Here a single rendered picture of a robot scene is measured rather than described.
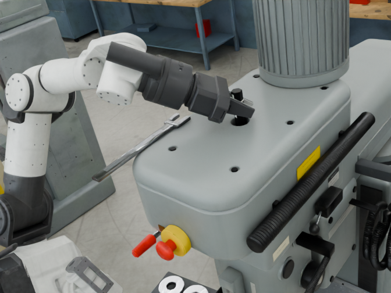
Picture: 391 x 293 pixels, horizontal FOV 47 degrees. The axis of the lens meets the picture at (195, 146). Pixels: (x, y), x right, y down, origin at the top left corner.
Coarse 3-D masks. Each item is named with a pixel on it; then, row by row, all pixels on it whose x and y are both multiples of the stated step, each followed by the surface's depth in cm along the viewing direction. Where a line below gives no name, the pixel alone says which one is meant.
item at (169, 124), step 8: (168, 120) 94; (184, 120) 93; (160, 128) 92; (168, 128) 91; (152, 136) 89; (160, 136) 90; (144, 144) 88; (128, 152) 86; (136, 152) 86; (120, 160) 84; (128, 160) 85; (104, 168) 83; (112, 168) 82; (96, 176) 81; (104, 176) 81
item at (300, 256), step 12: (288, 252) 99; (300, 252) 104; (216, 264) 108; (228, 264) 104; (240, 264) 100; (276, 264) 97; (288, 264) 99; (300, 264) 106; (252, 276) 100; (264, 276) 99; (276, 276) 99; (288, 276) 100; (300, 276) 107; (252, 288) 102; (264, 288) 101; (276, 288) 101; (288, 288) 104; (300, 288) 110
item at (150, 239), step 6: (150, 234) 93; (156, 234) 94; (144, 240) 92; (150, 240) 92; (156, 240) 94; (138, 246) 91; (144, 246) 91; (150, 246) 93; (132, 252) 91; (138, 252) 91
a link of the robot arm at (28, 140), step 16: (16, 80) 93; (16, 96) 94; (32, 96) 93; (16, 112) 96; (32, 112) 99; (48, 112) 102; (64, 112) 104; (16, 128) 98; (32, 128) 98; (48, 128) 102; (16, 144) 98; (32, 144) 99; (48, 144) 104; (16, 160) 99; (32, 160) 100; (32, 176) 101
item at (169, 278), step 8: (168, 272) 165; (168, 280) 160; (176, 280) 160; (184, 280) 161; (160, 288) 158; (168, 288) 159; (176, 288) 157; (184, 288) 158; (192, 288) 155; (200, 288) 155; (208, 288) 156
